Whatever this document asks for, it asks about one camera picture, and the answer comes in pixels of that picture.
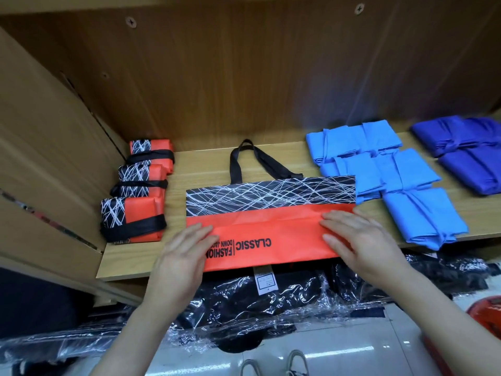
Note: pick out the person's left hand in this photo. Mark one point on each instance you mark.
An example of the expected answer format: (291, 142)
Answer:
(180, 270)

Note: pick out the red shopping basket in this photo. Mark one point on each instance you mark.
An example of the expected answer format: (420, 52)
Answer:
(477, 333)

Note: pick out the wooden shelf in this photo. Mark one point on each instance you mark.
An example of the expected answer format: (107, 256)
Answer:
(274, 74)

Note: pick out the black plastic-wrapped bag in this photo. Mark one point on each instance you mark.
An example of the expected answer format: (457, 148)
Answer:
(454, 270)
(55, 344)

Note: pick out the person's right forearm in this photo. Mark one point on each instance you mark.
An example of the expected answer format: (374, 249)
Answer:
(450, 325)

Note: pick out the person's left forearm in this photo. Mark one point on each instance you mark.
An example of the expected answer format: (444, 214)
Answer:
(137, 344)

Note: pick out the white paper tag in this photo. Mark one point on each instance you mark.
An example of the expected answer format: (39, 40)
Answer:
(266, 282)

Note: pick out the person's right hand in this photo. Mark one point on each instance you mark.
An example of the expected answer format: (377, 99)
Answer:
(372, 250)

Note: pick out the person's right shoe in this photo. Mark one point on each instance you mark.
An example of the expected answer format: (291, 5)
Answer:
(297, 363)

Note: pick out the black wrapped bag with tag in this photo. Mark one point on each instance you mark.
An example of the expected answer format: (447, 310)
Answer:
(250, 305)

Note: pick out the red bag with black lettering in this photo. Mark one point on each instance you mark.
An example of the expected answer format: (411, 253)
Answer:
(141, 215)
(149, 180)
(274, 231)

